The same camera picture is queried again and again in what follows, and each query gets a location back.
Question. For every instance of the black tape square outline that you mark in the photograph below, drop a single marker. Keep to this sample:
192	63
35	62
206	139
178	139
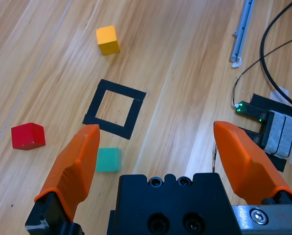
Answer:
121	90

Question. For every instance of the grey metal rail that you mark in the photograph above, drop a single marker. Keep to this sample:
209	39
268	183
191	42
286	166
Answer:
242	29

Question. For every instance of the yellow wooden block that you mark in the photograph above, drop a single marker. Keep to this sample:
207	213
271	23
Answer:
107	39

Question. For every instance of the grey felt pad block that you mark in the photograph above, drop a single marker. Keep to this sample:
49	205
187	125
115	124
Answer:
280	133

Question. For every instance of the black dongle with green light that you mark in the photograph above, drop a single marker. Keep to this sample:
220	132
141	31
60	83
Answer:
254	111

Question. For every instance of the black electronic device with LED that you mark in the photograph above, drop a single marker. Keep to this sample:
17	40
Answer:
265	101

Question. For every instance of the red wooden block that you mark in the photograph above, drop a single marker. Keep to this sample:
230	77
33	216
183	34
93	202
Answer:
26	135

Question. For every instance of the green wooden block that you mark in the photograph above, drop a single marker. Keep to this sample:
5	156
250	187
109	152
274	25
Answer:
110	159

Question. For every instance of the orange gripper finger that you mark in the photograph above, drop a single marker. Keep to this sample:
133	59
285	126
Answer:
72	169
246	159

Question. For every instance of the clear tape strip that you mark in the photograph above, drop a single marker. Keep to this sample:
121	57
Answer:
281	91

